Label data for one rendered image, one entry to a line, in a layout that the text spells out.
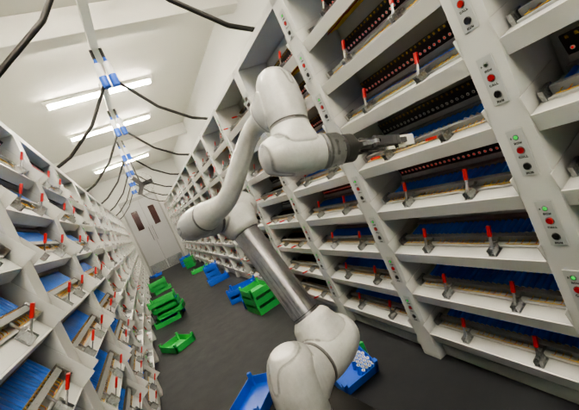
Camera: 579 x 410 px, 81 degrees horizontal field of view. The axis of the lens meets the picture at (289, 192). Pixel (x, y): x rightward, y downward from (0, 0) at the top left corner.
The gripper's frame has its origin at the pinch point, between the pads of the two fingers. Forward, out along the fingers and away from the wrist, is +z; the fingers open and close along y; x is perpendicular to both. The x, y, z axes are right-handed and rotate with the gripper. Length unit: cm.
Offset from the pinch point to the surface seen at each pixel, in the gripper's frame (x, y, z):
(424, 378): -93, -43, 26
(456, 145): -3.9, 3.4, 17.3
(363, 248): -39, -69, 27
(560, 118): -4.5, 30.4, 17.8
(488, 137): -4.1, 13.6, 17.5
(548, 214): -26.2, 21.0, 22.2
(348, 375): -94, -71, 7
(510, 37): 15.7, 27.3, 12.2
